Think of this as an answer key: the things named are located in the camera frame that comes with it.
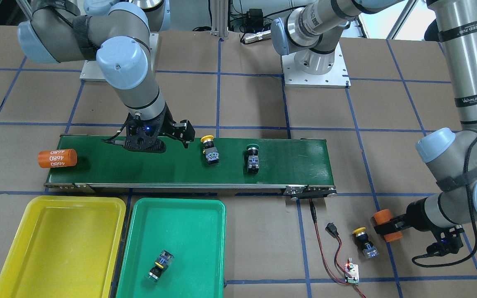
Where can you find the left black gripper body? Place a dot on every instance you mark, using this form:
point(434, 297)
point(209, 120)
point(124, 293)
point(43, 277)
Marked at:
point(417, 215)

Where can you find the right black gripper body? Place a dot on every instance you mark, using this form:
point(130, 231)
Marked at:
point(169, 125)

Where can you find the yellow push button switch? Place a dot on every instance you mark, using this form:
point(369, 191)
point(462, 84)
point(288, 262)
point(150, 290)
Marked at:
point(210, 151)

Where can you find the orange cylinder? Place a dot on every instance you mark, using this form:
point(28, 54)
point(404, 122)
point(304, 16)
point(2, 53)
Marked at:
point(57, 158)
point(388, 226)

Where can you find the green push button switch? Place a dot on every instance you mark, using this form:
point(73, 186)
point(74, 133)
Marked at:
point(161, 264)

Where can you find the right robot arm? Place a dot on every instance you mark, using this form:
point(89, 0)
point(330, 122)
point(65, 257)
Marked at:
point(115, 34)

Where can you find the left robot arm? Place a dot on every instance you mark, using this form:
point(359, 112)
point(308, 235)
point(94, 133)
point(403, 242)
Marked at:
point(400, 92)

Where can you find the small circuit board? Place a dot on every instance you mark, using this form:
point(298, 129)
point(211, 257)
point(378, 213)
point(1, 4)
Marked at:
point(351, 273)

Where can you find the green tray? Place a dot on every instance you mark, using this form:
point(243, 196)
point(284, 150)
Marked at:
point(193, 230)

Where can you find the yellow tray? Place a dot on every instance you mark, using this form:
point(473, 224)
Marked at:
point(65, 247)

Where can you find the green conveyor belt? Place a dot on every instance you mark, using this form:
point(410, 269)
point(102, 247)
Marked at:
point(298, 167)

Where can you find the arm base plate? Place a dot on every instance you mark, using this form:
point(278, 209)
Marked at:
point(309, 69)
point(91, 72)

